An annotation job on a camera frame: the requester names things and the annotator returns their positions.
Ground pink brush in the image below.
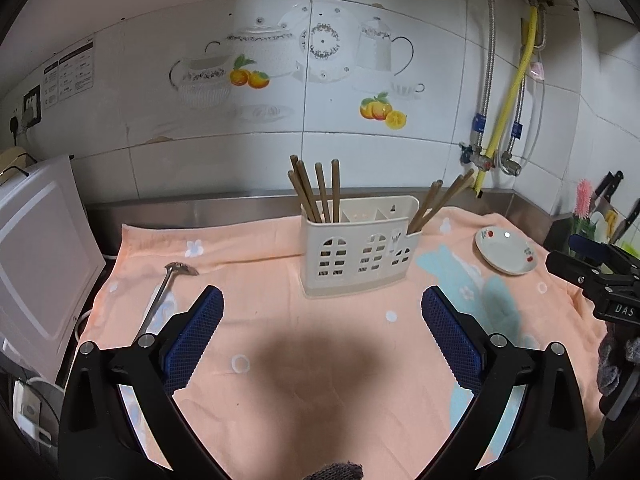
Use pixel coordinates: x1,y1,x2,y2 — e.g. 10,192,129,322
574,179,593,233

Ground angle valve red knob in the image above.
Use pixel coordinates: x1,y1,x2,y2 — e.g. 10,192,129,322
459,143,494,171

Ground braided metal water hose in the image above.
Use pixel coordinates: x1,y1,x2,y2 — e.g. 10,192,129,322
504,49,530,157
470,0,498,151

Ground brown wooden chopstick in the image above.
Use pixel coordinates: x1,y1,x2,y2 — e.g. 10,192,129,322
297,159,322,223
407,180,442,234
331,158,341,223
410,173,470,234
314,162,331,223
290,154,299,176
412,167,476,234
288,169,316,223

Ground wall power socket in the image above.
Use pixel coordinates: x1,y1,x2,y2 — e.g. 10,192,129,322
9,86,42,146

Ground chrome angle valve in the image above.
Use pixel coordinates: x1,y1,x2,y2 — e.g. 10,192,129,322
499,151,522,177

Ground cream plastic utensil holder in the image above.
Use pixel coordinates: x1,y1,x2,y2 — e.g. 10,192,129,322
300,195,419,298

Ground metal spoon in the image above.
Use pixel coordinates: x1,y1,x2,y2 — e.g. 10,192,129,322
134,261,198,341

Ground white microwave oven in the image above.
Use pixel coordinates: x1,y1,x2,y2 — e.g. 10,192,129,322
1,156,105,382

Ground black knife set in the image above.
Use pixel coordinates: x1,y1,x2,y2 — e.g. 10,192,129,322
589,170,626,243

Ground yellow gas hose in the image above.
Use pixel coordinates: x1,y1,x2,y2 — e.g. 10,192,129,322
472,4,540,198

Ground peach blue patterned towel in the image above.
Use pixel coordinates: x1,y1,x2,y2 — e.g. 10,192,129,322
84,207,604,479

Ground white floral ceramic dish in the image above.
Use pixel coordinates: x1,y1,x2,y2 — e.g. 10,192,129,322
474,226,538,276

